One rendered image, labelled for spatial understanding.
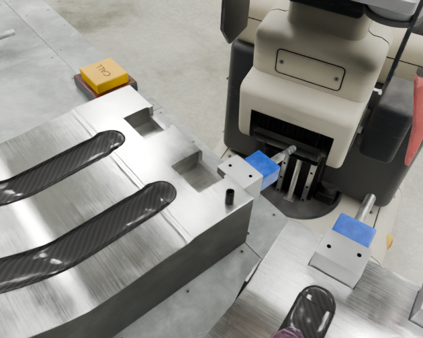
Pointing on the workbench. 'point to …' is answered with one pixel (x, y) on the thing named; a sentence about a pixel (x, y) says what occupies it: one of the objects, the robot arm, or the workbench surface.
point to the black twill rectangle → (249, 277)
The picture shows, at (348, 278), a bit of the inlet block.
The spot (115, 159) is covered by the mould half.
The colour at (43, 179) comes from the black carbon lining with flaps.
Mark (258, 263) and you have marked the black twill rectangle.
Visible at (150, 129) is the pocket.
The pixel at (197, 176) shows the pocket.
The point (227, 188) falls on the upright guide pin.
